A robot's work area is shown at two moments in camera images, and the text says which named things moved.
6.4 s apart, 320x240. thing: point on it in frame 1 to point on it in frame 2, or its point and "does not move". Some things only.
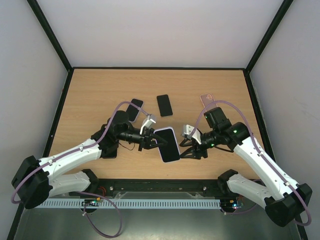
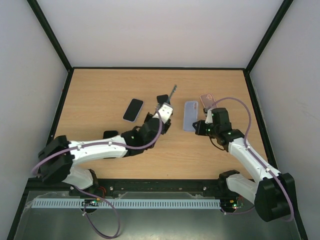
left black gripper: x=146 y=140 to x=168 y=125
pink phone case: x=207 y=98 does not move
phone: x=133 y=111 does not move
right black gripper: x=197 y=146 to x=198 y=127
